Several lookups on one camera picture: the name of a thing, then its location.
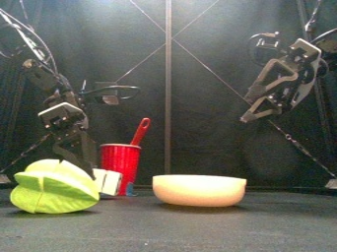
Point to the small white box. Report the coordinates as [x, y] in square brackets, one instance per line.
[110, 182]

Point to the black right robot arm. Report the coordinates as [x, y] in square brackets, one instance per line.
[326, 42]

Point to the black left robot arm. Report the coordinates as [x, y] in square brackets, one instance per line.
[39, 75]

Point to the red plastic cup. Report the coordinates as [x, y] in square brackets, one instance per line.
[122, 164]

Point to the green toy starfruit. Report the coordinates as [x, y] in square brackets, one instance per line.
[55, 188]

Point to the small blue toy piece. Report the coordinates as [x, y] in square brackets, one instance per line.
[130, 190]

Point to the white bowl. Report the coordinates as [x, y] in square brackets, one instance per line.
[199, 190]

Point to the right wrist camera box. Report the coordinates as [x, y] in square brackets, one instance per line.
[265, 47]

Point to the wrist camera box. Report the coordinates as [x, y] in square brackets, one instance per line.
[107, 93]
[265, 47]

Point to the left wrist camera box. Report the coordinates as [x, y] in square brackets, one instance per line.
[107, 93]

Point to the frame foot bracket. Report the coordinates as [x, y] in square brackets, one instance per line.
[3, 179]
[332, 183]

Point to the vertical metal frame pole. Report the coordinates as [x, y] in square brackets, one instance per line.
[167, 98]

